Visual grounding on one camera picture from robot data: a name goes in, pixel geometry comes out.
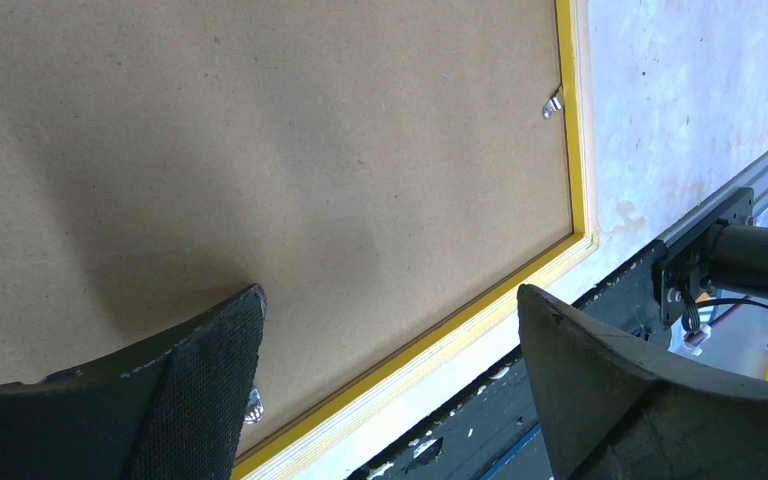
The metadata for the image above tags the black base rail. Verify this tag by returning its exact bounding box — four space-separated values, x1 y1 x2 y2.
351 187 754 479

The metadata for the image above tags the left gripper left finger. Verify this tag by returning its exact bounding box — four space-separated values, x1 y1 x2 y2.
0 284 266 479

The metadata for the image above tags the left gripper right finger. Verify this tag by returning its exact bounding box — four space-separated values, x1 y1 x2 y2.
517 285 768 479

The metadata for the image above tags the brown backing board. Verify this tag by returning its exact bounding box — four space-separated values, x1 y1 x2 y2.
0 1 571 450

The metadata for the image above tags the wooden picture frame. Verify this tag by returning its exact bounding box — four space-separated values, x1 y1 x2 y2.
231 1 599 479

